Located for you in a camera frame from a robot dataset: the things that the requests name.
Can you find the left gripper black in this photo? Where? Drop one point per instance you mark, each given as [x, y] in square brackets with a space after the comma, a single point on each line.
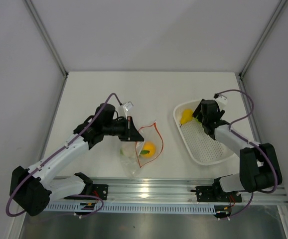
[130, 133]

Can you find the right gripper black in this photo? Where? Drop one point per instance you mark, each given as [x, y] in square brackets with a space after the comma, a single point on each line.
[197, 110]

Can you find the green apple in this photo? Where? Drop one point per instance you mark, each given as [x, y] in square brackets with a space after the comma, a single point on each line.
[197, 120]

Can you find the white green cabbage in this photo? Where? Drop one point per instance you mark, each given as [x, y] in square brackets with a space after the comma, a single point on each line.
[128, 151]

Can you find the orange peach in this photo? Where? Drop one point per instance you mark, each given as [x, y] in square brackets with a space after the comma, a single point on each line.
[148, 150]

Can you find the clear zip top bag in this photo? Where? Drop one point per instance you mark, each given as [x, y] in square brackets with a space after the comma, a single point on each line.
[132, 166]

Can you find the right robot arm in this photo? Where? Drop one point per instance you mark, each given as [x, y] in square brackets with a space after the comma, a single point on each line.
[258, 164]

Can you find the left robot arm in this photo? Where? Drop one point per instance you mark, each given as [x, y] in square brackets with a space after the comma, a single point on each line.
[33, 188]

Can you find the yellow pear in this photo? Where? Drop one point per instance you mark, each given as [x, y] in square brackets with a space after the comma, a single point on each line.
[186, 117]

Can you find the white perforated basket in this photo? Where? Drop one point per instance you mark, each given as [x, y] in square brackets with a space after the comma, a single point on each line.
[201, 148]

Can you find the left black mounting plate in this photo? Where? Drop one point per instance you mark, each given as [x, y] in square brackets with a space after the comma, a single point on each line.
[100, 190]

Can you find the black mounting plate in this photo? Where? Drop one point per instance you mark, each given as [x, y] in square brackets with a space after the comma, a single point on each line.
[100, 190]
[210, 194]

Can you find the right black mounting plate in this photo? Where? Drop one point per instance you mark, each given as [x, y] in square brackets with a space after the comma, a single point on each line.
[210, 194]

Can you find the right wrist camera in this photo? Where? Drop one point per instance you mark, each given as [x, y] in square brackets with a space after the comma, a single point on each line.
[221, 100]

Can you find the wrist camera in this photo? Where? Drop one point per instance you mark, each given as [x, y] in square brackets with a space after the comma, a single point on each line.
[125, 109]
[221, 100]

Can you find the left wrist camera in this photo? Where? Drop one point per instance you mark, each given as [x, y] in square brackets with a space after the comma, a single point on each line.
[125, 109]

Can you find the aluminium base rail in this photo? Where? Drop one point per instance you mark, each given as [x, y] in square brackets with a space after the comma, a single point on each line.
[171, 191]

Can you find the white slotted cable duct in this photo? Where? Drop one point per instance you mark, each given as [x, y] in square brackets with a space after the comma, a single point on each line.
[191, 208]

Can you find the right aluminium frame post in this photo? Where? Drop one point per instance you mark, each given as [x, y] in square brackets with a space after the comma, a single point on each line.
[272, 22]

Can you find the aluminium frame post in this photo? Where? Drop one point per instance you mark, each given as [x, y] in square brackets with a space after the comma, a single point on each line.
[37, 20]
[272, 22]

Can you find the left aluminium frame post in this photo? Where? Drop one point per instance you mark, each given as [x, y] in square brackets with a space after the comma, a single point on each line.
[37, 20]

